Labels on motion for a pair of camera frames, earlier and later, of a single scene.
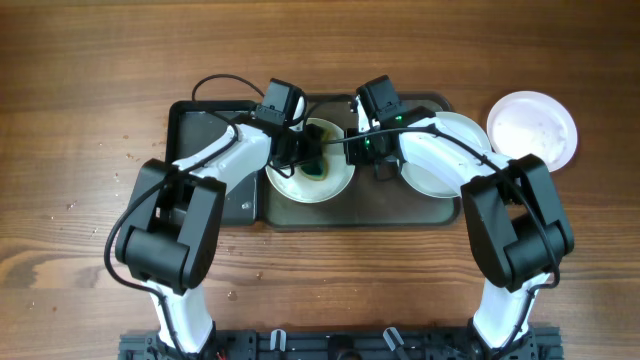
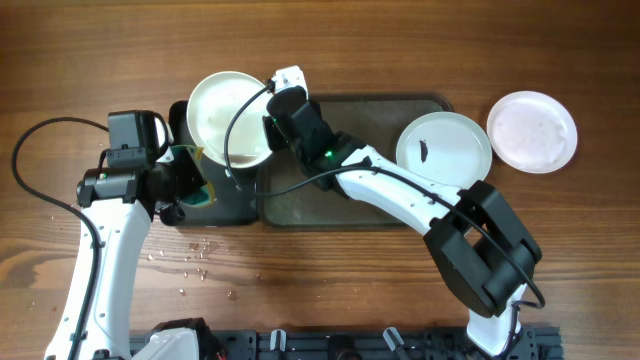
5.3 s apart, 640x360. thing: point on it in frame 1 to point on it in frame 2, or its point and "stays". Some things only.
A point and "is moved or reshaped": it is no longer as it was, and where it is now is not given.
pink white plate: x=530 y=123 stays
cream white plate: x=339 y=178 to x=225 y=118
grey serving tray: x=365 y=201 stays
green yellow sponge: x=317 y=169 is moved or reshaped
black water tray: x=193 y=126 stays
